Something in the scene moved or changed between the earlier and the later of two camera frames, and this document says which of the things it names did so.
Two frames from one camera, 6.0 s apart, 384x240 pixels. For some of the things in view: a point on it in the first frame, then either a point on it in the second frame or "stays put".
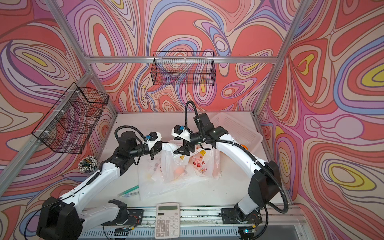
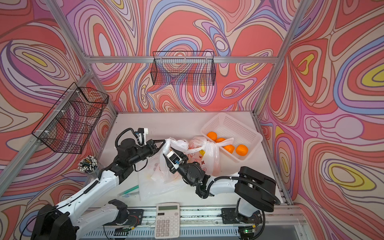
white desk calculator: (167, 224) stays put
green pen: (128, 190) stays put
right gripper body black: (197, 138) -> (183, 171)
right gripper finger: (188, 148) -> (181, 154)
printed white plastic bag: (206, 162) stays put
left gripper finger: (157, 148) stays put
